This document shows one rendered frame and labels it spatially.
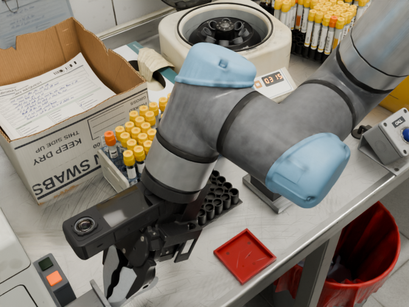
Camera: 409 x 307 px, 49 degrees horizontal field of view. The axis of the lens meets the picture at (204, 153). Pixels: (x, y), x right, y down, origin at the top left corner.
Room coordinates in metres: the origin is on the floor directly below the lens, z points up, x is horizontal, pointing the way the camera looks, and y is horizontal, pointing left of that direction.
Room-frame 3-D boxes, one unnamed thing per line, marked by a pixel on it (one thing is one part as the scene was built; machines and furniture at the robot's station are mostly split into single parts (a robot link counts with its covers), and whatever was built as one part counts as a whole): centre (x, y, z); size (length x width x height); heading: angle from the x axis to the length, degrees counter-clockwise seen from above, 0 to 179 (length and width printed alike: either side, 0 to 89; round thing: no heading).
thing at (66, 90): (0.66, 0.27, 0.95); 0.29 x 0.25 x 0.15; 36
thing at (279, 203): (0.49, -0.11, 0.89); 0.09 x 0.05 x 0.04; 36
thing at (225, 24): (0.84, -0.05, 0.97); 0.15 x 0.15 x 0.07
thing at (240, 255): (0.37, -0.06, 0.88); 0.07 x 0.07 x 0.01; 36
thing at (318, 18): (0.89, -0.26, 0.93); 0.02 x 0.02 x 0.11
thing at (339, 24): (0.86, -0.30, 0.93); 0.02 x 0.02 x 0.11
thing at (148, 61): (0.75, 0.11, 0.92); 0.24 x 0.12 x 0.10; 36
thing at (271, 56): (0.82, -0.06, 0.94); 0.30 x 0.24 x 0.12; 27
